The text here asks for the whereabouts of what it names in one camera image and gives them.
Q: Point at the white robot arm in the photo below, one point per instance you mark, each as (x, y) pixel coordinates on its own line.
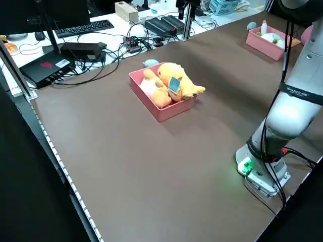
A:
(290, 111)

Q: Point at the grey usb hub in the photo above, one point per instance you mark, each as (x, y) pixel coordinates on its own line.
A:
(131, 44)

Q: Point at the small grey blue toy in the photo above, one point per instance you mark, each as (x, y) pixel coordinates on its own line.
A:
(251, 26)

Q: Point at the yellow plush doll with tag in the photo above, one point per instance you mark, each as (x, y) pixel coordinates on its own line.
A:
(188, 87)

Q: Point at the blue plastic basket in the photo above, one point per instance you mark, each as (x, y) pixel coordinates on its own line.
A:
(223, 6)

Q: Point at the black keyboard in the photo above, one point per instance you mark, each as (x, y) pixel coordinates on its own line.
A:
(84, 28)

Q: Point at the white goose plush doll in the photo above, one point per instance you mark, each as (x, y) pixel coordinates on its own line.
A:
(264, 27)

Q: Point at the black computer mouse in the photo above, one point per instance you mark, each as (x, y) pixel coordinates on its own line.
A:
(40, 35)

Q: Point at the magenta plush toy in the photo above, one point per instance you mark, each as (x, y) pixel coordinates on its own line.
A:
(306, 35)

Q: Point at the black power supply unit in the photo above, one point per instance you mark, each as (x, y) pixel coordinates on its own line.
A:
(174, 21)
(157, 25)

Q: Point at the beige rectangular box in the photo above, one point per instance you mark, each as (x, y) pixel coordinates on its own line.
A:
(126, 11)

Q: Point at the orange plush doll white belly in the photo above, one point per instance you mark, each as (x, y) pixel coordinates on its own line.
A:
(156, 97)

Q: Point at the black monitor stand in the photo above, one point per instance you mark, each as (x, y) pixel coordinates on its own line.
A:
(53, 41)

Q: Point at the white table edge strip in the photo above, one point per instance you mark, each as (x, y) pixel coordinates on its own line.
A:
(65, 174)

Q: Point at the pink plastic box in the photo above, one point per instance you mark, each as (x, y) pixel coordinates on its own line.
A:
(174, 112)
(262, 48)

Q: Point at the white radish plush doll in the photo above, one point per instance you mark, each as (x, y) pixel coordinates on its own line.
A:
(268, 38)

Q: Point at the small pale blue toy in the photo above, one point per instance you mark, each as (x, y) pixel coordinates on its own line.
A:
(150, 62)

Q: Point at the black table frame post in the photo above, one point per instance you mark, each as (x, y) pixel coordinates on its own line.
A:
(15, 70)

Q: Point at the aluminium frame post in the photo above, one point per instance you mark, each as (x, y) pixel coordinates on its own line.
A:
(188, 22)

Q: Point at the black monitor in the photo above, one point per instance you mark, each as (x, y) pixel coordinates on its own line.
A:
(38, 13)

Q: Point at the black power adapter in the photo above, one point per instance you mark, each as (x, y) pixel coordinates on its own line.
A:
(83, 49)

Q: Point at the black box with red logo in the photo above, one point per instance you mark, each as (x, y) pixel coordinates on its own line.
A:
(45, 68)

